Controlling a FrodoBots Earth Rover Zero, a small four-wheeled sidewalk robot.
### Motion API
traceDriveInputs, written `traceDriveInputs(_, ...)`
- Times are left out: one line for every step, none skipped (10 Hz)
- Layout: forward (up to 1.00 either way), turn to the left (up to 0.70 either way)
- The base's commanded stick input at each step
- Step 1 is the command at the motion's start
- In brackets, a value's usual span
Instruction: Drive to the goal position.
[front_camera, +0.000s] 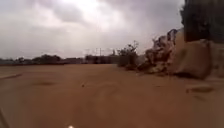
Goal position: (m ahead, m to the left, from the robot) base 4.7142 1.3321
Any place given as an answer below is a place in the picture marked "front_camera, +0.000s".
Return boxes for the scrubby bush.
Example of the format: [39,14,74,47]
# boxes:
[116,40,140,71]

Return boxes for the distant poles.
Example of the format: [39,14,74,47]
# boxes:
[84,47,116,57]

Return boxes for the red dirt road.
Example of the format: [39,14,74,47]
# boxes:
[0,63,224,128]

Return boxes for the distant row of trees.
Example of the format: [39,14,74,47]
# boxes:
[0,53,118,66]

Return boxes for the pile of large boulders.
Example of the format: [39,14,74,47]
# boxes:
[137,28,224,80]

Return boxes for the dark tree above boulders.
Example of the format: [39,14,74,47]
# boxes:
[180,0,224,44]

